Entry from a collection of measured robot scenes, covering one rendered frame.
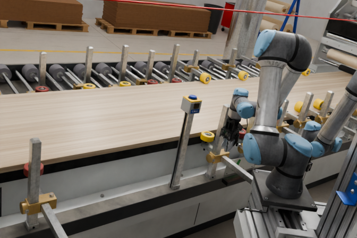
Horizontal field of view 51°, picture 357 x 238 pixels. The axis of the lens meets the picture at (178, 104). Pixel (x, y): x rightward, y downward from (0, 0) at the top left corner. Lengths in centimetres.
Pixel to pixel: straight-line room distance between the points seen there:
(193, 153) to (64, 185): 82
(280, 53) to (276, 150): 37
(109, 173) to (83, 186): 15
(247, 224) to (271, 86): 54
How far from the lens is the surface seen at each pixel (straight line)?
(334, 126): 184
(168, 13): 859
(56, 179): 192
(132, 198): 193
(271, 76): 151
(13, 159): 180
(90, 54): 269
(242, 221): 155
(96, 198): 204
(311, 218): 172
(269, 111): 150
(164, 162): 222
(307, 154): 154
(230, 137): 194
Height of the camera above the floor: 186
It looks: 22 degrees down
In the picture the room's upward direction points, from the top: 11 degrees clockwise
